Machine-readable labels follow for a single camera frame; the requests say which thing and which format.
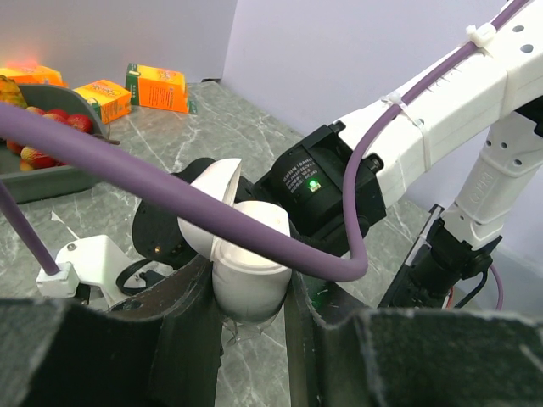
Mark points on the dark grey fruit tray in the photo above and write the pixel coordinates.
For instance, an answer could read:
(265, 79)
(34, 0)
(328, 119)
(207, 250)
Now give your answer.
(33, 185)

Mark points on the orange box back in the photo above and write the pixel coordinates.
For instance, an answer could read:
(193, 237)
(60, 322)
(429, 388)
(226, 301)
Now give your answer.
(33, 74)

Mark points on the orange box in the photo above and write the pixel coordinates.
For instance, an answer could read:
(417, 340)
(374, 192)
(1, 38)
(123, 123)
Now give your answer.
(109, 100)
(33, 74)
(158, 88)

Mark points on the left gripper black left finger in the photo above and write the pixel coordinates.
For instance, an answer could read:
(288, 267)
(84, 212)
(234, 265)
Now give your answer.
(161, 347)

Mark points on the orange box right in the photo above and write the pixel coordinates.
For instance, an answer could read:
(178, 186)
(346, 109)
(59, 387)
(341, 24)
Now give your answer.
(158, 88)

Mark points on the orange box middle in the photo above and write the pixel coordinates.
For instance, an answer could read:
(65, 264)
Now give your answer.
(109, 100)

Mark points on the orange spiky fruit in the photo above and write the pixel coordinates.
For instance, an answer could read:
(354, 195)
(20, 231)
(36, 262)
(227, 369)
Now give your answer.
(10, 93)

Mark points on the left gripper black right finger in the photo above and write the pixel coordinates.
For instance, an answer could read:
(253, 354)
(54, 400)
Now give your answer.
(343, 353)

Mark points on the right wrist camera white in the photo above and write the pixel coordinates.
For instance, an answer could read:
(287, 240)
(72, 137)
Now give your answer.
(93, 262)

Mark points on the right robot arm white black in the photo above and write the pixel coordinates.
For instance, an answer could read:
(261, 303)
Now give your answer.
(312, 209)

